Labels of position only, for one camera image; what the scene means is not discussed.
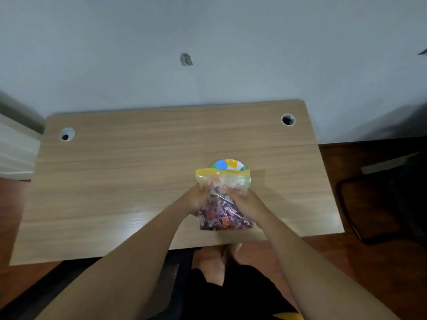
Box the person's right hand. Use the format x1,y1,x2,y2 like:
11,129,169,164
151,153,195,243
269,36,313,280
222,184,270,227

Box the person's left hand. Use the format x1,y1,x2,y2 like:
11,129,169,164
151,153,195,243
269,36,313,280
178,182,214,217

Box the clear zip bag of candies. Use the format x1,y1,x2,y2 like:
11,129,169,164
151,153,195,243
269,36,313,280
195,168,254,231

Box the person's left forearm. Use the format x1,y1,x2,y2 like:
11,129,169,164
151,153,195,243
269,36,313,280
35,198,194,320

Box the person's right forearm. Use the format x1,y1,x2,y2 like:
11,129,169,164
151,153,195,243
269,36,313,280
254,210,401,320

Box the colourful dotted paper plate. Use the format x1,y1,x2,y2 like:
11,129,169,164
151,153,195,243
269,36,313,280
210,159,248,172

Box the wooden desk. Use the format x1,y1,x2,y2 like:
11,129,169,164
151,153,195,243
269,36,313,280
9,99,345,266

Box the person's legs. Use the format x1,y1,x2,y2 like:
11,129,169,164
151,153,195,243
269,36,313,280
192,242,244,287

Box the black shorts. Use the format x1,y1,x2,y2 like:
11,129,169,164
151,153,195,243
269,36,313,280
182,260,301,320

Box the black office chair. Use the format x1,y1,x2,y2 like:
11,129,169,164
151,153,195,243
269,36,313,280
0,248,197,320

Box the black chair base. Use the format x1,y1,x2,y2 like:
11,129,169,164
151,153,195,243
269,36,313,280
335,151,427,247

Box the white cabinet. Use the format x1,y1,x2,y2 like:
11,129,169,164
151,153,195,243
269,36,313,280
0,91,45,181

